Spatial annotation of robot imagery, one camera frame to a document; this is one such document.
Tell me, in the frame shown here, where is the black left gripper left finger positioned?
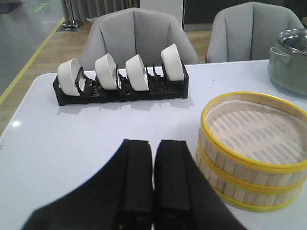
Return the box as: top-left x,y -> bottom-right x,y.
22,139 -> 153,230

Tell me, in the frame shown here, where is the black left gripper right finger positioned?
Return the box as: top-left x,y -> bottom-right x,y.
154,140 -> 245,230

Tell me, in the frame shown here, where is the bamboo steamer basket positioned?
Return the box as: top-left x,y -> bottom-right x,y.
199,92 -> 307,188
198,162 -> 303,212

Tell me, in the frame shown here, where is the black dish rack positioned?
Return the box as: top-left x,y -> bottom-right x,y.
53,65 -> 189,106

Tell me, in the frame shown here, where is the white bowl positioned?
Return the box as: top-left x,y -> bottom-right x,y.
161,44 -> 184,81
58,58 -> 81,96
94,53 -> 117,90
126,54 -> 149,91

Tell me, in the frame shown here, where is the grey electric cooking pot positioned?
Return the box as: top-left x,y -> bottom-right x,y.
268,46 -> 307,95

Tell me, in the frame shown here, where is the left grey chair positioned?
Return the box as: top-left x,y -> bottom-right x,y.
80,8 -> 199,70

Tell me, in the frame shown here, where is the grey chair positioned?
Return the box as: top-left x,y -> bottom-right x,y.
80,8 -> 199,70
206,1 -> 304,63

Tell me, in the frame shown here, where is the right grey chair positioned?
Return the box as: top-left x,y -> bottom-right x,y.
206,1 -> 304,63

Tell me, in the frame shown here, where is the glass pot lid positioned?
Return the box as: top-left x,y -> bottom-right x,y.
278,29 -> 307,55

